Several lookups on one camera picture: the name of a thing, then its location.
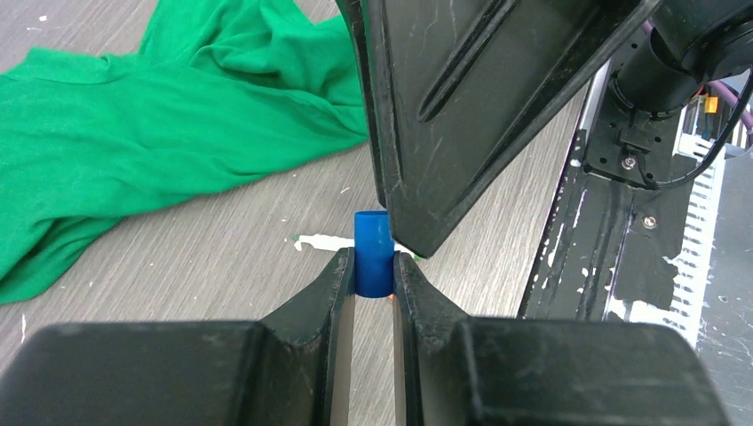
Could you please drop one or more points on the white marker blue end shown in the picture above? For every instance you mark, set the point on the white marker blue end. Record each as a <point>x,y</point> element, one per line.
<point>323,242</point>

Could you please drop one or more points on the blue pen cap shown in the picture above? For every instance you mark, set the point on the blue pen cap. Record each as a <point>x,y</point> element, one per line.
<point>374,251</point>

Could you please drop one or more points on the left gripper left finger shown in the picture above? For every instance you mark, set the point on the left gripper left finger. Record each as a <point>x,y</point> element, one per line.
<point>293,367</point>

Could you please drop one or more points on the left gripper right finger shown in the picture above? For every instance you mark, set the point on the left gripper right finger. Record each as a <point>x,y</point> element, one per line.
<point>452,368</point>

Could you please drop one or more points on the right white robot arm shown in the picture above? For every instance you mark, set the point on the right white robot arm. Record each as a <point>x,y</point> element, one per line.
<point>690,43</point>

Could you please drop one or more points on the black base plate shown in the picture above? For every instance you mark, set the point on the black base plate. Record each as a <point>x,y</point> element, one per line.
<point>612,249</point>

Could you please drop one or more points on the green cloth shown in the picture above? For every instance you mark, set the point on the green cloth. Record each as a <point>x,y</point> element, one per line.
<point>219,94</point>

